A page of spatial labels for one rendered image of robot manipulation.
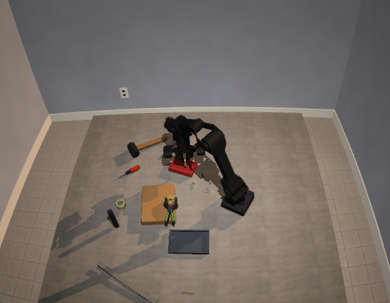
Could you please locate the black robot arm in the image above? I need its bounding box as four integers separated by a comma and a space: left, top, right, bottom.
164, 115, 249, 205

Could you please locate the red-handled screwdriver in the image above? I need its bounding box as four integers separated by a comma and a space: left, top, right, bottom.
119, 165, 140, 177

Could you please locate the orange wooden board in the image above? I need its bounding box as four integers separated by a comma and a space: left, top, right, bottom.
141, 184, 175, 225

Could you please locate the red open tray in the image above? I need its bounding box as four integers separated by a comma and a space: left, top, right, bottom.
168, 157, 198, 177

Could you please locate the black mallet with wooden handle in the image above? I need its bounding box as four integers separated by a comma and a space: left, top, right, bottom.
127, 136, 168, 157

